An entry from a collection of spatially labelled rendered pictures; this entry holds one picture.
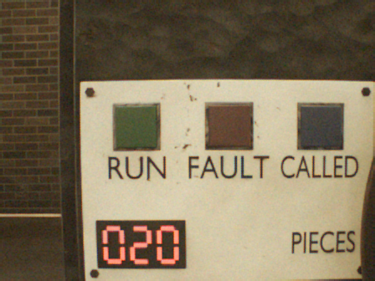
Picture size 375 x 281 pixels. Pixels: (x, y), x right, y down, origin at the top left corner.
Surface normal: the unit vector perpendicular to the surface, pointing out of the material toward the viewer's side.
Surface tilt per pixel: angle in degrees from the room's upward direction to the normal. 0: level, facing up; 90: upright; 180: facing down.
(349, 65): 90
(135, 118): 90
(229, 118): 90
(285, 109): 90
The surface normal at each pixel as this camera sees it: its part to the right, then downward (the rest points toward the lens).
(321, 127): 0.05, 0.14
